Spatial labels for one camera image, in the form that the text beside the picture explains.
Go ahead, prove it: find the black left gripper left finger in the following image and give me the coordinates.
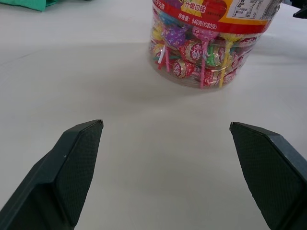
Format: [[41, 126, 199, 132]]
[[0, 119, 104, 230]]

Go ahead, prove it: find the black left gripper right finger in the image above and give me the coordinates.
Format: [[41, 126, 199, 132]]
[[229, 122, 307, 230]]

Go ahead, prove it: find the green wrapped lollipop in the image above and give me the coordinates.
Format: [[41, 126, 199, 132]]
[[206, 45, 226, 68]]

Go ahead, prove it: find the large red wrapped lollipop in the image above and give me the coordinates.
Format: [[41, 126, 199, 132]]
[[178, 40, 205, 62]]

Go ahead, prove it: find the pink wrapped lollipop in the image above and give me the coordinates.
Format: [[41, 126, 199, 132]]
[[191, 26, 218, 89]]

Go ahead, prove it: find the clear plastic lollipop jar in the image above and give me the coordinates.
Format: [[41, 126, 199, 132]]
[[148, 0, 281, 90]]

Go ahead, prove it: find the purple wrapped lollipop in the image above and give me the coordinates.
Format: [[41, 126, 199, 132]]
[[164, 26, 187, 72]]

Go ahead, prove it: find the yellow wrapped lollipop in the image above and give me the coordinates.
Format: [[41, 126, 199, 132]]
[[151, 25, 167, 43]]

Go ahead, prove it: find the dark object at edge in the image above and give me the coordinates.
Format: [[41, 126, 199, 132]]
[[288, 0, 307, 18]]

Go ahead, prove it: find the green cloth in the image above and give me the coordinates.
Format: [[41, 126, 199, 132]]
[[0, 0, 57, 12]]

